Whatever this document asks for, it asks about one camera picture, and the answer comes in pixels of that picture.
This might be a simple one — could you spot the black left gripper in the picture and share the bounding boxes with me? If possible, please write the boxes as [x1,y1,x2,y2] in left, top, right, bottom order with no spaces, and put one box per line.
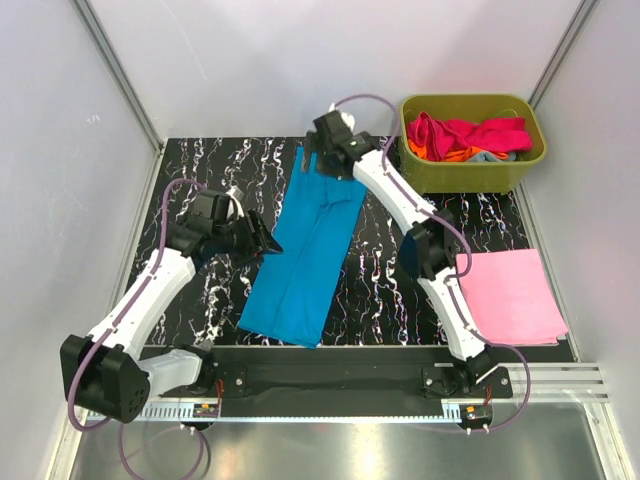
[213,208,282,268]

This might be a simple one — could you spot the blue t shirt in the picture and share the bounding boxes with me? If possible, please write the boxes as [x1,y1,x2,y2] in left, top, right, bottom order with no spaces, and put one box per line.
[238,147,367,349]

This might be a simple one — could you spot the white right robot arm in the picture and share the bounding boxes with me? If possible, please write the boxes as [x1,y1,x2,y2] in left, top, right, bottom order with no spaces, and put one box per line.
[302,109,497,397]

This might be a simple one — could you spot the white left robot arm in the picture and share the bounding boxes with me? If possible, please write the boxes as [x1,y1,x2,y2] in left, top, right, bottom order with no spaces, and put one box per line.
[60,184,282,432]

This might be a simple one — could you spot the orange t shirt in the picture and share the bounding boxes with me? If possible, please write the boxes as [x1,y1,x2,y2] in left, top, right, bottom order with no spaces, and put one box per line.
[408,140,487,163]

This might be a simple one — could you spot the olive green plastic bin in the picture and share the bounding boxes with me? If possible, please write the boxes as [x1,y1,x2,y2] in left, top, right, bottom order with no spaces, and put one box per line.
[399,94,546,193]

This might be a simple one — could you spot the magenta t shirt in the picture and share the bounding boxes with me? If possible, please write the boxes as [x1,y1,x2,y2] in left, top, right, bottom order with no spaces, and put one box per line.
[405,112,533,163]

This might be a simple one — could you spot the black marble pattern mat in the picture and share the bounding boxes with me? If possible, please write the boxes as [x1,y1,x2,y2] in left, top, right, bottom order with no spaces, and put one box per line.
[131,137,530,347]

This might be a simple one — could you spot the grey t shirt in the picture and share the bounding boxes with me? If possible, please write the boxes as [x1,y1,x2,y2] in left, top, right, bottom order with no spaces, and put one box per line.
[466,151,517,163]

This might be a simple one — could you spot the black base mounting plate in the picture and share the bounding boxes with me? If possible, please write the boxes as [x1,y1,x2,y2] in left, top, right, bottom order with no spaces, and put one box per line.
[137,344,574,419]

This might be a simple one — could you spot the folded pink t shirt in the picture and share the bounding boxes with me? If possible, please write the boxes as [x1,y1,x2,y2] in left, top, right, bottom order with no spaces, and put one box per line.
[456,249,568,346]

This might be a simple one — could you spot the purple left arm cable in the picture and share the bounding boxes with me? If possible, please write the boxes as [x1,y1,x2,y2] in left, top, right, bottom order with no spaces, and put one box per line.
[66,178,214,478]

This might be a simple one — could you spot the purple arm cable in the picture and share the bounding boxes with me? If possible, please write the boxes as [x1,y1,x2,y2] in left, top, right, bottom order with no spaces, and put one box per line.
[66,178,214,478]
[332,93,532,435]

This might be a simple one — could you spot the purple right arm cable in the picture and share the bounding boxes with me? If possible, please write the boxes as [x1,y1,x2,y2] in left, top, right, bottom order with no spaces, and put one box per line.
[332,93,532,435]

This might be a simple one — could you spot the white slotted cable duct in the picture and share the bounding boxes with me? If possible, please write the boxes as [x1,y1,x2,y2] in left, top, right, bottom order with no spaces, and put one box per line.
[136,400,461,424]

